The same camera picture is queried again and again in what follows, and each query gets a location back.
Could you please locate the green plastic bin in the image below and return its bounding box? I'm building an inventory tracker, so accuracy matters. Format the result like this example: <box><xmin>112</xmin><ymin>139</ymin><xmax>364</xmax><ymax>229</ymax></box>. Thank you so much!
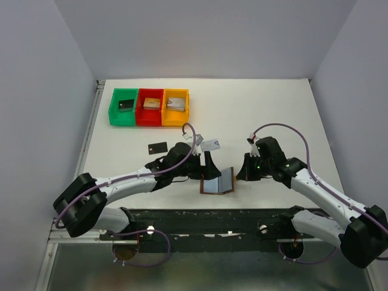
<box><xmin>109</xmin><ymin>88</ymin><xmax>139</xmax><ymax>127</ymax></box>

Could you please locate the silver VIP credit card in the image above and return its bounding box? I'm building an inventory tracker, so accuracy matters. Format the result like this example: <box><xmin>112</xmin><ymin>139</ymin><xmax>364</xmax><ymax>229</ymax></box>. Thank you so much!
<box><xmin>200</xmin><ymin>139</ymin><xmax>221</xmax><ymax>152</ymax></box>

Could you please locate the gold card stack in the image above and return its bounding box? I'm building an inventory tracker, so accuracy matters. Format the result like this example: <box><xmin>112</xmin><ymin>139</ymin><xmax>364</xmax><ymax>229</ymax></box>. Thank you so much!
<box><xmin>143</xmin><ymin>98</ymin><xmax>160</xmax><ymax>110</ymax></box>

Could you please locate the black card stack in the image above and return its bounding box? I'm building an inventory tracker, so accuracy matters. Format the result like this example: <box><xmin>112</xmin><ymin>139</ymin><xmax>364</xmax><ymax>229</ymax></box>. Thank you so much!
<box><xmin>118</xmin><ymin>99</ymin><xmax>135</xmax><ymax>112</ymax></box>

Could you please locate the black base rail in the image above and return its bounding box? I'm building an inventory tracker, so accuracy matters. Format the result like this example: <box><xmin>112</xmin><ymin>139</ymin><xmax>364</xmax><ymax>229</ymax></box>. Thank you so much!
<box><xmin>99</xmin><ymin>207</ymin><xmax>303</xmax><ymax>253</ymax></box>

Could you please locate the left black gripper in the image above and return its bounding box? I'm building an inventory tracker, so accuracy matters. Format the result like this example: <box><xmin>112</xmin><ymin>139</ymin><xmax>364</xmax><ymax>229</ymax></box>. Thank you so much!
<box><xmin>173</xmin><ymin>151</ymin><xmax>222</xmax><ymax>181</ymax></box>

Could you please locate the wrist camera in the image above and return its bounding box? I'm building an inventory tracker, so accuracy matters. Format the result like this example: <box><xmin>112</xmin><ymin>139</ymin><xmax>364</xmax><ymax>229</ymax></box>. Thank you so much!
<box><xmin>182</xmin><ymin>133</ymin><xmax>204</xmax><ymax>156</ymax></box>
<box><xmin>247</xmin><ymin>135</ymin><xmax>260</xmax><ymax>157</ymax></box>

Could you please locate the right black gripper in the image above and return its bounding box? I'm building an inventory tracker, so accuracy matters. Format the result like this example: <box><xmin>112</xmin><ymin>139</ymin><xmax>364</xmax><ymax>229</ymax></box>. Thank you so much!
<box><xmin>237</xmin><ymin>152</ymin><xmax>272</xmax><ymax>181</ymax></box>

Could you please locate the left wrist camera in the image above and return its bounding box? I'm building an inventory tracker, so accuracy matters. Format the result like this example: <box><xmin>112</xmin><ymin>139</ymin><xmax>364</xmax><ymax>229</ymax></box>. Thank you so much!
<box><xmin>182</xmin><ymin>133</ymin><xmax>204</xmax><ymax>156</ymax></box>

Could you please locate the brown leather card holder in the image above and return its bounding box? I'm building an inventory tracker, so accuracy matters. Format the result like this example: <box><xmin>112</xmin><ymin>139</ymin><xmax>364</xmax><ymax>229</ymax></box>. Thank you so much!
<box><xmin>199</xmin><ymin>167</ymin><xmax>235</xmax><ymax>195</ymax></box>

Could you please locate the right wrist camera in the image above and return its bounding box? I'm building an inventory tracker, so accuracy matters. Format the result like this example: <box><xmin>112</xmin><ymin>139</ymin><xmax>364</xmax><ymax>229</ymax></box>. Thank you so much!
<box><xmin>247</xmin><ymin>135</ymin><xmax>260</xmax><ymax>157</ymax></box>

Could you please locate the black credit card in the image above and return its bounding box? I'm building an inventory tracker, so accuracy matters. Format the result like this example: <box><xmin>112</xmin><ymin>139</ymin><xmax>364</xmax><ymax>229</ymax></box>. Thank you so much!
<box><xmin>148</xmin><ymin>142</ymin><xmax>169</xmax><ymax>155</ymax></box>

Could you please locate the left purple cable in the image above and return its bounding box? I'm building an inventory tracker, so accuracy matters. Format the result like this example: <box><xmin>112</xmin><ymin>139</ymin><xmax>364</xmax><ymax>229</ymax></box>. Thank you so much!
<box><xmin>54</xmin><ymin>122</ymin><xmax>198</xmax><ymax>267</ymax></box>

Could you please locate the silver card stack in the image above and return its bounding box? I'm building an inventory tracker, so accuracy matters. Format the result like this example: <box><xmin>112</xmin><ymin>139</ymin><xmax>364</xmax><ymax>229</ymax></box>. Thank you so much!
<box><xmin>167</xmin><ymin>97</ymin><xmax>186</xmax><ymax>112</ymax></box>

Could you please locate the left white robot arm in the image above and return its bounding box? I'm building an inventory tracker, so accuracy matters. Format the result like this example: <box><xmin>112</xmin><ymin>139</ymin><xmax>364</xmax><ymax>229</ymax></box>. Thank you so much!
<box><xmin>53</xmin><ymin>142</ymin><xmax>221</xmax><ymax>239</ymax></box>

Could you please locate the red plastic bin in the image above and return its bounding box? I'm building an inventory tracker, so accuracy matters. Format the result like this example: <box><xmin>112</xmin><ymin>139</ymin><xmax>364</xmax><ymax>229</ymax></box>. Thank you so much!
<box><xmin>135</xmin><ymin>89</ymin><xmax>164</xmax><ymax>127</ymax></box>

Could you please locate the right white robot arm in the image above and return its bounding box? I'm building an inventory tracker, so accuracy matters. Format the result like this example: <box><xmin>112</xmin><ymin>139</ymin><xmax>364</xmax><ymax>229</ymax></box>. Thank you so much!
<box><xmin>236</xmin><ymin>136</ymin><xmax>387</xmax><ymax>269</ymax></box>

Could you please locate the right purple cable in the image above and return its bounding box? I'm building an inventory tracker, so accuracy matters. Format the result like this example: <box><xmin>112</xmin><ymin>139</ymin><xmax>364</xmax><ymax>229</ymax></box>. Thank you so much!
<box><xmin>250</xmin><ymin>122</ymin><xmax>388</xmax><ymax>264</ymax></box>

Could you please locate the purple cable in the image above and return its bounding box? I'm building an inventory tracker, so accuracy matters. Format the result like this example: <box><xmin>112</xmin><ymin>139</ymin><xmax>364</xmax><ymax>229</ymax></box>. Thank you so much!
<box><xmin>250</xmin><ymin>122</ymin><xmax>388</xmax><ymax>264</ymax></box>
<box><xmin>54</xmin><ymin>122</ymin><xmax>198</xmax><ymax>267</ymax></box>

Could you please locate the orange plastic bin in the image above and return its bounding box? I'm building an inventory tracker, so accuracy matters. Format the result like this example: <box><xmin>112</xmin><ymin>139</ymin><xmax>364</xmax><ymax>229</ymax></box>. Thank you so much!
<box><xmin>161</xmin><ymin>89</ymin><xmax>190</xmax><ymax>127</ymax></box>

